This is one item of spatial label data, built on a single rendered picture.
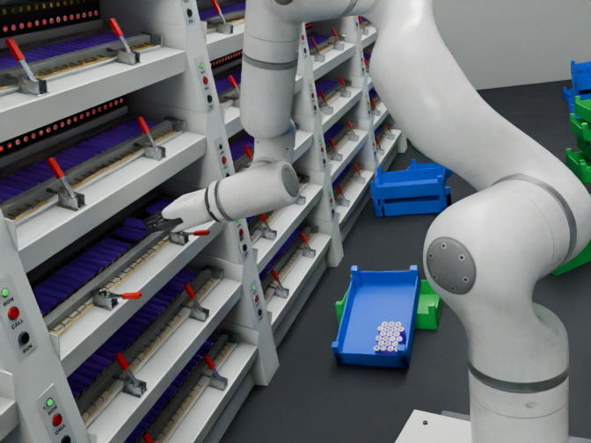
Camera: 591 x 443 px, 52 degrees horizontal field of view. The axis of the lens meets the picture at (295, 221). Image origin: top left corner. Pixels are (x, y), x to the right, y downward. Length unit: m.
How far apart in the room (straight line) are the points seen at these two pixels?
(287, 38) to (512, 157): 0.39
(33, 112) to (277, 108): 0.38
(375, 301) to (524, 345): 1.14
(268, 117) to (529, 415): 0.58
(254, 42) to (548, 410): 0.65
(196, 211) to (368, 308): 0.83
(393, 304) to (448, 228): 1.18
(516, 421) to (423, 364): 0.91
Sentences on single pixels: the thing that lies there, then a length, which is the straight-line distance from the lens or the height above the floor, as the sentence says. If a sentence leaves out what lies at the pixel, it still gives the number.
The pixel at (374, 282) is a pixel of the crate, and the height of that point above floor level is 0.11.
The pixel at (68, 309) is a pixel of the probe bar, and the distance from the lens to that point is 1.12.
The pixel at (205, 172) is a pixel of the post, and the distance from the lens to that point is 1.47.
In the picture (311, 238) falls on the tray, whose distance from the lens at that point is 2.16.
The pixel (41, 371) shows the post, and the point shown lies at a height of 0.53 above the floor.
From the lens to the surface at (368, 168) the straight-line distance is 2.84.
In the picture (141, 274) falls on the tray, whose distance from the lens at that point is 1.24.
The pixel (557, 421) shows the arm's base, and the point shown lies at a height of 0.46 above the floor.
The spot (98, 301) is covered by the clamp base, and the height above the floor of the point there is 0.54.
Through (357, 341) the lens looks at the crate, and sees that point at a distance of 1.77.
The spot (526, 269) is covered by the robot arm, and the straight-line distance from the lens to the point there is 0.67.
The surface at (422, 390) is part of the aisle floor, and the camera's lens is 1.61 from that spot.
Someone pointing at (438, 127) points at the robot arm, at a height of 0.81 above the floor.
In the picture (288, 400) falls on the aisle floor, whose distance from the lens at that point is 1.65.
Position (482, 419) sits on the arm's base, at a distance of 0.83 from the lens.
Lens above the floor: 1.00
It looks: 21 degrees down
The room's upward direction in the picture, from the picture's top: 11 degrees counter-clockwise
